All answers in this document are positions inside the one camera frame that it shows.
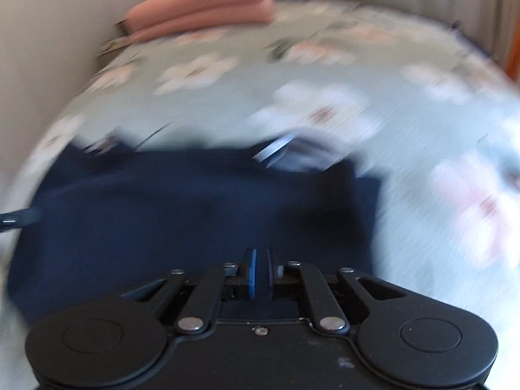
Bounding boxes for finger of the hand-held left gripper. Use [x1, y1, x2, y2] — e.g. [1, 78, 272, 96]
[0, 209, 43, 230]

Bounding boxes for folded pink blanket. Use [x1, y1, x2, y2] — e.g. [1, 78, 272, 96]
[124, 0, 277, 43]

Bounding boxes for bed with floral quilt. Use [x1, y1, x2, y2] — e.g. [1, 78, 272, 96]
[0, 0, 520, 378]

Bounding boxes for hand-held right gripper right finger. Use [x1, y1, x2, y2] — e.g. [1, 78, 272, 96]
[267, 247, 407, 332]

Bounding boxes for beige nightstand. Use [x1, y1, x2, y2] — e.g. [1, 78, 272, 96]
[97, 34, 131, 56]

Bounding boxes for navy zip hoodie jacket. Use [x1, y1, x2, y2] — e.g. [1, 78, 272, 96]
[8, 130, 383, 330]

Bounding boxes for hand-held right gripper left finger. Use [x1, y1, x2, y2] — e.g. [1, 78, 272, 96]
[130, 248, 257, 332]

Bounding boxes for orange curtain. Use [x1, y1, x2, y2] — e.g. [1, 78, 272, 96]
[504, 45, 520, 80]

